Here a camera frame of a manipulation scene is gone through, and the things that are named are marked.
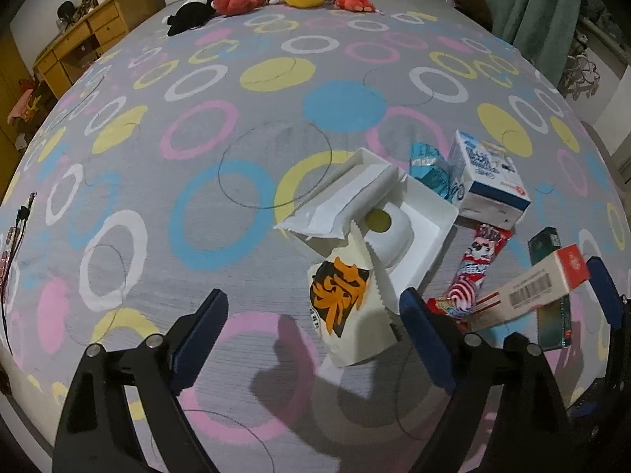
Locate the red white long box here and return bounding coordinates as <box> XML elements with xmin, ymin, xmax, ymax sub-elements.
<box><xmin>469</xmin><ymin>244</ymin><xmax>589</xmax><ymax>331</ymax></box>

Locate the dark green long box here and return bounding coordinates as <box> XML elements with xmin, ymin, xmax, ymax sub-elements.
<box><xmin>527</xmin><ymin>226</ymin><xmax>572</xmax><ymax>351</ymax></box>

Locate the white orange paper snack bag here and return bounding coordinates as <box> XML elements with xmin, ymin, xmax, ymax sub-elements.
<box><xmin>307</xmin><ymin>223</ymin><xmax>398</xmax><ymax>367</ymax></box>

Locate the white plastic tray box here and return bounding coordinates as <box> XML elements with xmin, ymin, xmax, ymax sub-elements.
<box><xmin>276</xmin><ymin>149</ymin><xmax>458</xmax><ymax>313</ymax></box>

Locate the red white candy wrapper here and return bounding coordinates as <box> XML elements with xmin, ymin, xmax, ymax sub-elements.
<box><xmin>426</xmin><ymin>224</ymin><xmax>512</xmax><ymax>331</ymax></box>

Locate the blue white milk carton box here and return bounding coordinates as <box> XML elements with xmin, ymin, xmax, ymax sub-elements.
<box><xmin>448</xmin><ymin>130</ymin><xmax>530</xmax><ymax>231</ymax></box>

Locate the light blue snack wrapper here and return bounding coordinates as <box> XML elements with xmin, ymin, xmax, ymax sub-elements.
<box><xmin>410</xmin><ymin>142</ymin><xmax>450</xmax><ymax>200</ymax></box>

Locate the grey circle pattern bed sheet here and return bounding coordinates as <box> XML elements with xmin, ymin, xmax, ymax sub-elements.
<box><xmin>1</xmin><ymin>0</ymin><xmax>630</xmax><ymax>472</ymax></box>

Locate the teal green curtain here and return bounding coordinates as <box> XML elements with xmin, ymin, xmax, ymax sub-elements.
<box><xmin>485</xmin><ymin>0</ymin><xmax>582</xmax><ymax>86</ymax></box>

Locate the brown chair back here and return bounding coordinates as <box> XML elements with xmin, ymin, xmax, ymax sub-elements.
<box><xmin>452</xmin><ymin>0</ymin><xmax>493</xmax><ymax>32</ymax></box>

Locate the wooden desk with drawers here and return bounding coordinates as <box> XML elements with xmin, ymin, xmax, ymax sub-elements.
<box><xmin>33</xmin><ymin>0</ymin><xmax>166</xmax><ymax>99</ymax></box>

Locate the small red plush toy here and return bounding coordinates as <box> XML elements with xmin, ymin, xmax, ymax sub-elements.
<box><xmin>334</xmin><ymin>0</ymin><xmax>375</xmax><ymax>13</ymax></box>

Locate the black plush toy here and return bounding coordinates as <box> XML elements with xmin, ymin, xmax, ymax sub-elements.
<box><xmin>165</xmin><ymin>0</ymin><xmax>216</xmax><ymax>37</ymax></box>

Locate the black charging cable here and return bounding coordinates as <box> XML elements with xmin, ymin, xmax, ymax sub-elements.
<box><xmin>0</xmin><ymin>191</ymin><xmax>39</xmax><ymax>356</ymax></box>

